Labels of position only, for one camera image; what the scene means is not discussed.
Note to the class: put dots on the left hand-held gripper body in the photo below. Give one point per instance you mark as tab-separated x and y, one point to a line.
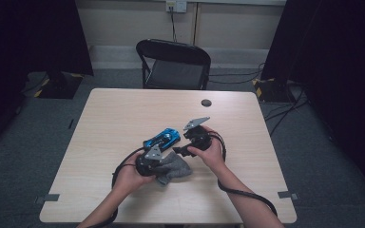
150	166

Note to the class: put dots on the small black floor object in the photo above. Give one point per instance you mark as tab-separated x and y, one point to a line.
71	123

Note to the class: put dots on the person's right hand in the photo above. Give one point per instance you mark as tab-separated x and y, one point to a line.
214	155

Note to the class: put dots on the grey tape strip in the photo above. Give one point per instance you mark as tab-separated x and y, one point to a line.
286	194
48	198

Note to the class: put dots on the black folding chair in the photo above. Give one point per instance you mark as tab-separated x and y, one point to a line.
174	74

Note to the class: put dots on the person's left hand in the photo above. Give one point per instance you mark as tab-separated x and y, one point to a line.
126	179

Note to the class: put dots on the black stand base yellow tape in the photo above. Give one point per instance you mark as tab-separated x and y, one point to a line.
60	87
272	90

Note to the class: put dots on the black curtain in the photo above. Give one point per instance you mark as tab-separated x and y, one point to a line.
339	63
28	38

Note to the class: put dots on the grey cloth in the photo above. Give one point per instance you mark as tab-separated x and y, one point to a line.
176	167

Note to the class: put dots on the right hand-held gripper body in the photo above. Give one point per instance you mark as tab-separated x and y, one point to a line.
198	139

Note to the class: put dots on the white wall socket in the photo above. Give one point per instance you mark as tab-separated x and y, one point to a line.
176	5

